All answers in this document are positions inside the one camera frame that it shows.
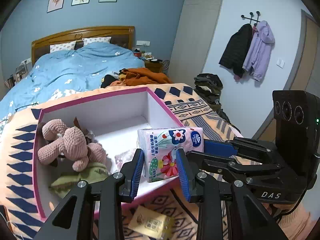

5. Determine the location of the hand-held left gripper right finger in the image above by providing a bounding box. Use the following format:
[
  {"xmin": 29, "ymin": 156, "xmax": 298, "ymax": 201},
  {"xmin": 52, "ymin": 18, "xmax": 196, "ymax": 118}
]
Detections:
[{"xmin": 175, "ymin": 148, "xmax": 288, "ymax": 240}]

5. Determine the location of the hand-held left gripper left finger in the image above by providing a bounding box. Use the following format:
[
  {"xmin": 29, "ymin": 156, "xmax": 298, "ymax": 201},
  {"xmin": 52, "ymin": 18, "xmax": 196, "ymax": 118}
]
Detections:
[{"xmin": 34, "ymin": 148, "xmax": 145, "ymax": 240}]

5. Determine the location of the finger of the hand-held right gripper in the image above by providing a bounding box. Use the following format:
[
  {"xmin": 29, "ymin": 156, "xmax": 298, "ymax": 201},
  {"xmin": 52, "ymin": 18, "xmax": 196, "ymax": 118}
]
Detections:
[
  {"xmin": 187, "ymin": 150, "xmax": 283, "ymax": 183},
  {"xmin": 203, "ymin": 137, "xmax": 275, "ymax": 165}
]

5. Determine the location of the pink floral drawstring pouch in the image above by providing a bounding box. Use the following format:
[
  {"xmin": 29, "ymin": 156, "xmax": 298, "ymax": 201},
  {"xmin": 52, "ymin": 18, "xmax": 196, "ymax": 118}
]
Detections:
[{"xmin": 114, "ymin": 148, "xmax": 138, "ymax": 172}]

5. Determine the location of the pink floral tissue packet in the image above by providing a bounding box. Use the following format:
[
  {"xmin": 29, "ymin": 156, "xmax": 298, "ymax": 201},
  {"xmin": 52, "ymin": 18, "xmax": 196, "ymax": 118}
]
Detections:
[{"xmin": 137, "ymin": 127, "xmax": 204, "ymax": 183}]

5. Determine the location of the gold tissue packet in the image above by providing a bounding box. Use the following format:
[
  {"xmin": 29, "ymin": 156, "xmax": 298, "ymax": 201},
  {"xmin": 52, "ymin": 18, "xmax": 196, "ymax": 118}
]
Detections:
[{"xmin": 128, "ymin": 205, "xmax": 174, "ymax": 239}]

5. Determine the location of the green plush toy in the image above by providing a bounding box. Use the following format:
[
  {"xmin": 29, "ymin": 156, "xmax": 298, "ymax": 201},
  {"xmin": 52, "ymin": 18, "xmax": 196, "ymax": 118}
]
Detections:
[{"xmin": 50, "ymin": 162, "xmax": 110, "ymax": 199}]

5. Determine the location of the pink cardboard box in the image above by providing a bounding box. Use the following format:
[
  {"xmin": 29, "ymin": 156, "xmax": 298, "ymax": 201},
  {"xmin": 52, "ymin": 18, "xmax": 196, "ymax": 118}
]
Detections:
[{"xmin": 32, "ymin": 86, "xmax": 185, "ymax": 218}]

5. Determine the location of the pink and brown knitted plush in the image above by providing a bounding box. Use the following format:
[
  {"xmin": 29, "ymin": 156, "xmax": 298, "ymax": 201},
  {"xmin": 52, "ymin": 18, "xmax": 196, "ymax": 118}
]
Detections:
[{"xmin": 37, "ymin": 117, "xmax": 108, "ymax": 172}]

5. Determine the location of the person's right forearm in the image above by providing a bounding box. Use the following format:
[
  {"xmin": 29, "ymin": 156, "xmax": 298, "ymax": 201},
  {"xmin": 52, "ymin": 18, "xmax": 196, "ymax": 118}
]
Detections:
[{"xmin": 277, "ymin": 201, "xmax": 317, "ymax": 240}]

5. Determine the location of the person's right hand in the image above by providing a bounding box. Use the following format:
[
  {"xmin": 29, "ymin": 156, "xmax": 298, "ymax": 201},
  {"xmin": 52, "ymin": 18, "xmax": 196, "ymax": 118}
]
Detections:
[{"xmin": 264, "ymin": 202, "xmax": 282, "ymax": 217}]

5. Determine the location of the orange patterned blanket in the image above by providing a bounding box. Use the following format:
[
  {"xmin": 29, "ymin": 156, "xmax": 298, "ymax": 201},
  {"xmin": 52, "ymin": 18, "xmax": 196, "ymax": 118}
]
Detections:
[{"xmin": 0, "ymin": 82, "xmax": 250, "ymax": 240}]

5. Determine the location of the pile of dark clothes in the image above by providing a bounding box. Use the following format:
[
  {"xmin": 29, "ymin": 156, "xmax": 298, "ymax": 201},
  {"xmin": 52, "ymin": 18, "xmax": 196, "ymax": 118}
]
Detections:
[{"xmin": 194, "ymin": 73, "xmax": 232, "ymax": 128}]

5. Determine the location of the black puffer jacket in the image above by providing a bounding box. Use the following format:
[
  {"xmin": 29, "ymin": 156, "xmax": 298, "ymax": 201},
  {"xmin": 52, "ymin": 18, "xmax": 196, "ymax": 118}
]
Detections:
[{"xmin": 219, "ymin": 24, "xmax": 253, "ymax": 78}]

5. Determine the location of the black garment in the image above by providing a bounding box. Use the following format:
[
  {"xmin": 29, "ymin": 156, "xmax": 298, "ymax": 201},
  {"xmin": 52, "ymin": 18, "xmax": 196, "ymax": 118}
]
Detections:
[{"xmin": 100, "ymin": 74, "xmax": 120, "ymax": 88}]

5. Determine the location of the brown garment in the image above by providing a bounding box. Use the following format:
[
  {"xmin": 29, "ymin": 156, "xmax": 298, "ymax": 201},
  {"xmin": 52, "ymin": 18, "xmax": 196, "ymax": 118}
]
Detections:
[{"xmin": 119, "ymin": 67, "xmax": 174, "ymax": 87}]

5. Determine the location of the purple jacket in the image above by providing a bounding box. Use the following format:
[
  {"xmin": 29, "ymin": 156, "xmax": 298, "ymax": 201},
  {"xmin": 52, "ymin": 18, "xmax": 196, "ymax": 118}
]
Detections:
[{"xmin": 242, "ymin": 20, "xmax": 275, "ymax": 82}]

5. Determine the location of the cluttered wooden nightstand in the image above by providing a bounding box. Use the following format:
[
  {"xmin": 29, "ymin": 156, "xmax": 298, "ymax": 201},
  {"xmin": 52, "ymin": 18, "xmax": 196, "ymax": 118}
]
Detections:
[{"xmin": 134, "ymin": 49, "xmax": 170, "ymax": 74}]

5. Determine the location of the beige wardrobe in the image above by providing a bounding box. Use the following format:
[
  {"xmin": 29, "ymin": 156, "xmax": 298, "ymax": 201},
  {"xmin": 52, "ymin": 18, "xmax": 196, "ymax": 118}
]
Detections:
[{"xmin": 170, "ymin": 0, "xmax": 227, "ymax": 85}]

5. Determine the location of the blue floral duvet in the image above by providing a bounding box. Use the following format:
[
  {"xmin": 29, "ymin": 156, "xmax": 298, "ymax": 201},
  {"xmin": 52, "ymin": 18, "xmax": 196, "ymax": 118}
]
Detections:
[{"xmin": 0, "ymin": 42, "xmax": 145, "ymax": 120}]

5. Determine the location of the white spotted pillow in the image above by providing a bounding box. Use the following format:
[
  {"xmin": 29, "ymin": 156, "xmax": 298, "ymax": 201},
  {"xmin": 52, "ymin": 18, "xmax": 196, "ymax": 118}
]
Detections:
[
  {"xmin": 50, "ymin": 41, "xmax": 76, "ymax": 53},
  {"xmin": 82, "ymin": 37, "xmax": 112, "ymax": 47}
]

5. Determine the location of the wooden bed headboard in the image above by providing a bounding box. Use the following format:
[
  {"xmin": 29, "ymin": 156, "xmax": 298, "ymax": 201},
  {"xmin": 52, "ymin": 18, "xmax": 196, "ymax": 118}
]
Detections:
[{"xmin": 31, "ymin": 26, "xmax": 135, "ymax": 67}]

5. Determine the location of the framed brown flower picture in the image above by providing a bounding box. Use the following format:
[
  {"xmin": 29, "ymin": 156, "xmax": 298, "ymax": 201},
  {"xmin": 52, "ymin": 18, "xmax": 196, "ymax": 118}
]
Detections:
[{"xmin": 47, "ymin": 0, "xmax": 67, "ymax": 13}]

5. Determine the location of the black wall coat rack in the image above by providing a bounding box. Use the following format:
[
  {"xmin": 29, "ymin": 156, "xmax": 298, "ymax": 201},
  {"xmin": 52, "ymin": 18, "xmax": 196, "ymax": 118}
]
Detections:
[{"xmin": 240, "ymin": 11, "xmax": 261, "ymax": 27}]

